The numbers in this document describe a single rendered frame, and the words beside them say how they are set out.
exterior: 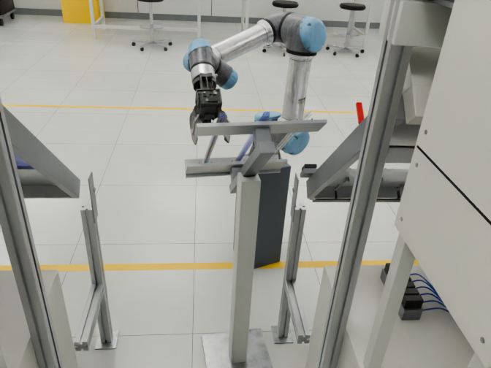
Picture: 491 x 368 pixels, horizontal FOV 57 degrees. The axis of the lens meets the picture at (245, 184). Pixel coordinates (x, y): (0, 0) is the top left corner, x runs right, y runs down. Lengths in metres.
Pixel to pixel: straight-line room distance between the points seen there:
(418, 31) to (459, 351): 0.76
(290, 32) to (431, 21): 0.95
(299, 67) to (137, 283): 1.21
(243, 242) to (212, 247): 0.94
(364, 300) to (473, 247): 0.65
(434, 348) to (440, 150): 0.61
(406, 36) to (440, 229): 0.32
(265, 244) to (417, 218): 1.45
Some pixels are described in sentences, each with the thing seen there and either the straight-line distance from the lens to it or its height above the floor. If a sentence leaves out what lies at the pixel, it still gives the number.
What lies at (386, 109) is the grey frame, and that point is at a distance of 0.88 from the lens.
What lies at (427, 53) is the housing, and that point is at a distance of 0.93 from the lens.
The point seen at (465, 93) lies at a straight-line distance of 0.69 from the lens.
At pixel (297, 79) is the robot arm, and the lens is 1.75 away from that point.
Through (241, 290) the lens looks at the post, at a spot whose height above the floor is 0.39.
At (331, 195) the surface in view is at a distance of 1.55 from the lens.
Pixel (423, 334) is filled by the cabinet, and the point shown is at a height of 0.62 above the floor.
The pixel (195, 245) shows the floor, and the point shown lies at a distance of 2.38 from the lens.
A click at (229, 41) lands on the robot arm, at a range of 1.67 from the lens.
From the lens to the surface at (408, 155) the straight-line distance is 1.13.
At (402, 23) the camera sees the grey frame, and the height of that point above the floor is 1.35.
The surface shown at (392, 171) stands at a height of 0.85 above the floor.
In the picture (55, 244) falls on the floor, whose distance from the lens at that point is 2.51.
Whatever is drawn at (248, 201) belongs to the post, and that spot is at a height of 0.75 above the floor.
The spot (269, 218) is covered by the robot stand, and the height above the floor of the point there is 0.29.
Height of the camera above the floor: 1.47
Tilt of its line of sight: 30 degrees down
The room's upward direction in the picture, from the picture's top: 4 degrees clockwise
